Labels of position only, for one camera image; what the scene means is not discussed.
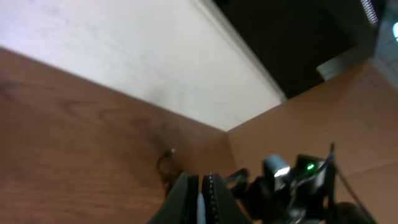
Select black USB cable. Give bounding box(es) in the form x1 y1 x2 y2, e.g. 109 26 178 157
156 147 184 197

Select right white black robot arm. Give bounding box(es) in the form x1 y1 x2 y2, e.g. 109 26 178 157
224 152 375 224

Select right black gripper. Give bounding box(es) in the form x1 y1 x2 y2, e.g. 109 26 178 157
225 169 280 221

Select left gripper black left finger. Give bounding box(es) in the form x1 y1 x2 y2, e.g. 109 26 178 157
147 172 199 224

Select white USB cable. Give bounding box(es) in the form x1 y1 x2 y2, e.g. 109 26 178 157
196 192 206 224

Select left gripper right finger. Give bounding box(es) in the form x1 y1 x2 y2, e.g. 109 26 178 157
201 174 251 224

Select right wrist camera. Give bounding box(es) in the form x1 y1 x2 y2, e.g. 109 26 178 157
262 154 291 192

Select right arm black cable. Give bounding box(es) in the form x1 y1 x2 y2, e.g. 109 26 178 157
289 142 377 224

